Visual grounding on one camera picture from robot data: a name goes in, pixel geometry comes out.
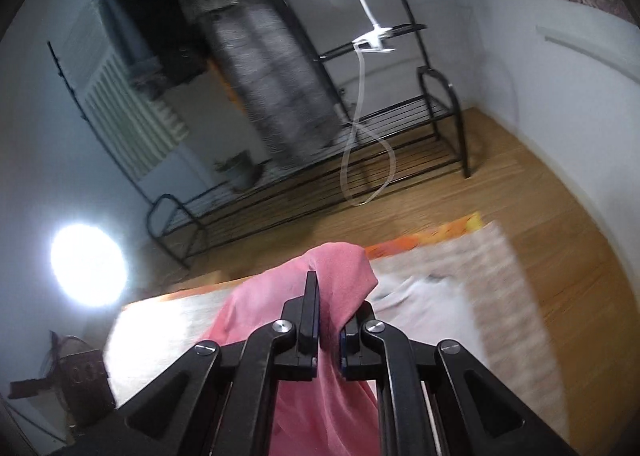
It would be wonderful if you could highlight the pink t-shirt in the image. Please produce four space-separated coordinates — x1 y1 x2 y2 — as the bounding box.
203 242 380 456

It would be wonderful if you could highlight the round bright lamp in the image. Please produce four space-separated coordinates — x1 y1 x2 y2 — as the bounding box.
50 222 128 309

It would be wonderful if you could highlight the grey tweed bed cover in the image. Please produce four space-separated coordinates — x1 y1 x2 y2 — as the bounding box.
105 214 570 439

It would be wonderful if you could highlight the white radiator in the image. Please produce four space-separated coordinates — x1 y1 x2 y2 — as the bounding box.
60 0 189 181

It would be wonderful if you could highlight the grey hanging coat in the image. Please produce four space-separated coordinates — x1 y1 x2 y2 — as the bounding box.
179 0 342 168

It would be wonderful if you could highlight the dark hanging jacket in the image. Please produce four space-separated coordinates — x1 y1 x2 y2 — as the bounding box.
97 0 207 100

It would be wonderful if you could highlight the black metal clothes rack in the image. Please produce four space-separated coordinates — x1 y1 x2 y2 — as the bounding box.
49 0 470 268

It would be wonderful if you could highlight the small potted plant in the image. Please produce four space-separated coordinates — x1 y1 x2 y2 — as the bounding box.
215 150 265 193

